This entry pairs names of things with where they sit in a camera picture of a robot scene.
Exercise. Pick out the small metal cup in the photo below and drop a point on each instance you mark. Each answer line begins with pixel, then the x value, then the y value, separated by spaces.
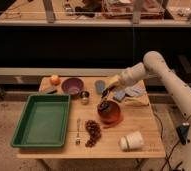
pixel 84 96

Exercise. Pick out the blue grey sponge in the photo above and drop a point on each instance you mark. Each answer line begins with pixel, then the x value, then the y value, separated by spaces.
pixel 99 86

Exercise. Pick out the dark sponge block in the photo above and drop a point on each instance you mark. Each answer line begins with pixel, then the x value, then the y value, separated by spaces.
pixel 50 90

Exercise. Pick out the bunch of dark grapes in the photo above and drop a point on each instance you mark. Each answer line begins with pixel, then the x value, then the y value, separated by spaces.
pixel 93 128

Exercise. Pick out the green plastic tray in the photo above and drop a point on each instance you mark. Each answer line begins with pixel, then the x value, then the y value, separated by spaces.
pixel 43 122

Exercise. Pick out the black power box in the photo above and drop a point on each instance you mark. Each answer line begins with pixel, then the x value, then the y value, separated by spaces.
pixel 182 131

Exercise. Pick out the dark dish brush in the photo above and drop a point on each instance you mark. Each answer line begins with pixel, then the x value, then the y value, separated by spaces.
pixel 103 105

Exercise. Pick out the red bowl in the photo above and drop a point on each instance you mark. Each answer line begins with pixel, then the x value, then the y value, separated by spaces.
pixel 112 114

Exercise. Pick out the wooden table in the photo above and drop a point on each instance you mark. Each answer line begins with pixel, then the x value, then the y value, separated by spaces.
pixel 134 119

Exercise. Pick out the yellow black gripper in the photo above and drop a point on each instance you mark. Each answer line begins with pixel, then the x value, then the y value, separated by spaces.
pixel 113 84

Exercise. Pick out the white cup on side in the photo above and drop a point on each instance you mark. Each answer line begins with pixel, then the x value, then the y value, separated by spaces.
pixel 131 141

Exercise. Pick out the blue cloth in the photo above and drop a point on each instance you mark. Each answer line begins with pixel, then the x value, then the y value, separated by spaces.
pixel 131 91

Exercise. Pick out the orange fruit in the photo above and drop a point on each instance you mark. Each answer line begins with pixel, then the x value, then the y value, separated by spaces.
pixel 55 80

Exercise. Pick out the yellow cloth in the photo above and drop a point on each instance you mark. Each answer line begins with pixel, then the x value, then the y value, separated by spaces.
pixel 137 101

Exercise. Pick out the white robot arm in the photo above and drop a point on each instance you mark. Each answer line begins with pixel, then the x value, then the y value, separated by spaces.
pixel 154 65

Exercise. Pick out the purple bowl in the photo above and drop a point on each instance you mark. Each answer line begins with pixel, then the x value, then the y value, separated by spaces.
pixel 72 86

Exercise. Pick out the metal fork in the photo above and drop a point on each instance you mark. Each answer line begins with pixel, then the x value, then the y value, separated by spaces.
pixel 77 141

